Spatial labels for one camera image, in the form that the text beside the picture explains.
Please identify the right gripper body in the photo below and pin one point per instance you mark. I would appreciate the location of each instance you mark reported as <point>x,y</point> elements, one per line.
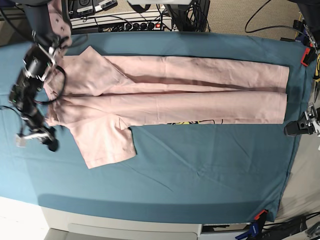
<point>33,127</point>

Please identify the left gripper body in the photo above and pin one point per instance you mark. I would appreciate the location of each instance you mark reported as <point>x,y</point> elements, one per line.
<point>311,120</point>

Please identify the pink T-shirt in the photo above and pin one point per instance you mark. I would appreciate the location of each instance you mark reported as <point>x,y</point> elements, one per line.
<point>99,98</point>

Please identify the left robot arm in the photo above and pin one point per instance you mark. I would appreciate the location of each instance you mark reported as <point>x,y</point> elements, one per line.
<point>310,10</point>

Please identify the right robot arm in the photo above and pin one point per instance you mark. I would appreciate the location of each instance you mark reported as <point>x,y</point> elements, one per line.
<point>51,38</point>

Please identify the orange black clamp right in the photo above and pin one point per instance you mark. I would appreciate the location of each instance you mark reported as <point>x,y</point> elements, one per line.
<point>309,56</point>

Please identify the teal table cloth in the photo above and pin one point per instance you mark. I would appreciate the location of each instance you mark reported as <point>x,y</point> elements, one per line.
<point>196,174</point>

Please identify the orange blue clamp bottom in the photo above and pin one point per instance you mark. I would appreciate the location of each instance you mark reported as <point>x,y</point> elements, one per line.
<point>255,228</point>

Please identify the black power strip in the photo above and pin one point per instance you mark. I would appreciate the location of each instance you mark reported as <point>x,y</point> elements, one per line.
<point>139,27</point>

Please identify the yellow handled pliers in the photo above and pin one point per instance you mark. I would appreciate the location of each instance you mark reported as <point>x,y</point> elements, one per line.
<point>316,79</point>

